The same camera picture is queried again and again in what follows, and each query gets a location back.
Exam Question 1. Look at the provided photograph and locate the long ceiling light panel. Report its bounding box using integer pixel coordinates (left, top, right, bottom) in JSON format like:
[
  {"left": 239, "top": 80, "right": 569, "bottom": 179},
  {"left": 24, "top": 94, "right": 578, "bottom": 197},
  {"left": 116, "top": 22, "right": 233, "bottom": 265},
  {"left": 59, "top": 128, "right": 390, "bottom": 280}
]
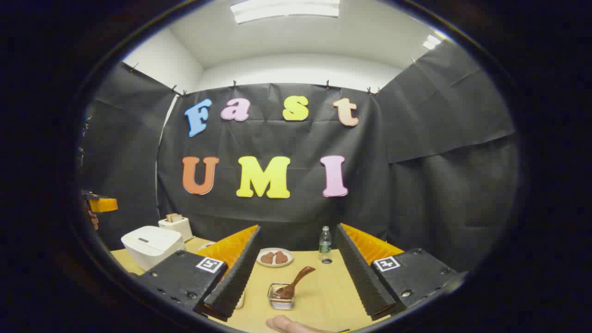
[{"left": 230, "top": 0, "right": 340, "bottom": 25}]

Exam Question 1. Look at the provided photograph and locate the white toaster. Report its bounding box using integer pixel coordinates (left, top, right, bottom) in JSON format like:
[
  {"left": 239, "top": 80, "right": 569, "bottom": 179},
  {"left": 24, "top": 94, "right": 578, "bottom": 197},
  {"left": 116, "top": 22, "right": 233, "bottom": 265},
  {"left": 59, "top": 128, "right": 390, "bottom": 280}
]
[{"left": 158, "top": 214, "right": 194, "bottom": 242}]

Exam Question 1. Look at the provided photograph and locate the brown wooden spoon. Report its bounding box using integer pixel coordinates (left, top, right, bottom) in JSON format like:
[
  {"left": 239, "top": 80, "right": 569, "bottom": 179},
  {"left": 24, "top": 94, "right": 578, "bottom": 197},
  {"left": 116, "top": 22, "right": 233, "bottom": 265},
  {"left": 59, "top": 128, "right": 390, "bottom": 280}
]
[{"left": 274, "top": 266, "right": 316, "bottom": 300}]

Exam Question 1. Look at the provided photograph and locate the black backdrop cloth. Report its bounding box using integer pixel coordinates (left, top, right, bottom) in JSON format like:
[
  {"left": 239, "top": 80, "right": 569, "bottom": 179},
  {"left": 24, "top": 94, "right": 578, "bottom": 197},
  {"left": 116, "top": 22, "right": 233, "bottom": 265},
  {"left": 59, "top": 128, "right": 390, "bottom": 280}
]
[{"left": 79, "top": 39, "right": 521, "bottom": 273}]

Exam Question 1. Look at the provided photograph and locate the white round plate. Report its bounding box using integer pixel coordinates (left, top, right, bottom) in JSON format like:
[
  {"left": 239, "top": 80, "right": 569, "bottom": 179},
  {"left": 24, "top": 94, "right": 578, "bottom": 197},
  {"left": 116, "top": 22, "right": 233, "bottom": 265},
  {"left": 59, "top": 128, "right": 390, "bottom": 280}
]
[{"left": 256, "top": 248, "right": 294, "bottom": 268}]

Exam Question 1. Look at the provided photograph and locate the clear water bottle green label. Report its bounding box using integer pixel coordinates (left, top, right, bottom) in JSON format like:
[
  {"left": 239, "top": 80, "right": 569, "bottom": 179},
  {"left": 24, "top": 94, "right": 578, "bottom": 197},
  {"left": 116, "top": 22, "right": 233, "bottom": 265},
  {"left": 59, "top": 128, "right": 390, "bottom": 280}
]
[{"left": 319, "top": 226, "right": 333, "bottom": 262}]

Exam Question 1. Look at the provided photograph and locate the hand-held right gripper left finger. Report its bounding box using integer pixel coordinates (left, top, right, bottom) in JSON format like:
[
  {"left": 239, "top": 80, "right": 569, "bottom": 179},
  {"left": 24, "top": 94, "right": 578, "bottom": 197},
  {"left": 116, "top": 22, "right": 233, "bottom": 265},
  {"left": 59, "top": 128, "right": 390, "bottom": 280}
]
[{"left": 136, "top": 225, "right": 263, "bottom": 323}]

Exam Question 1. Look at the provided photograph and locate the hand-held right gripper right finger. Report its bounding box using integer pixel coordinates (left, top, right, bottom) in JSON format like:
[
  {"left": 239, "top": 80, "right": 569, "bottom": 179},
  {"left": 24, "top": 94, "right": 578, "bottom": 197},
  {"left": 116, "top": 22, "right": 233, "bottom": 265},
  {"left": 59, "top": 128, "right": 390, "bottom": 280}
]
[{"left": 335, "top": 223, "right": 463, "bottom": 321}]

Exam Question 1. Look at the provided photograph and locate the metal wire chopstick holder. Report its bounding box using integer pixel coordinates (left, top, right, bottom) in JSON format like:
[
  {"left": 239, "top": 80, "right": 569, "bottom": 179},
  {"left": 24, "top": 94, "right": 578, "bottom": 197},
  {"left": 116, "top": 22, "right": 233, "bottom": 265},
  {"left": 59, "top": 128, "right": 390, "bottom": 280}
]
[{"left": 268, "top": 283, "right": 296, "bottom": 310}]

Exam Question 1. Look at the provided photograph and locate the white rice cooker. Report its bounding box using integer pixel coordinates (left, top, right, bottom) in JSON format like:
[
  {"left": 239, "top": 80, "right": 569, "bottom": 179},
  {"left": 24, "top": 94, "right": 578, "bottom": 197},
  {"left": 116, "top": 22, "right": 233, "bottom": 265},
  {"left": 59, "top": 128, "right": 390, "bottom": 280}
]
[{"left": 121, "top": 226, "right": 185, "bottom": 271}]

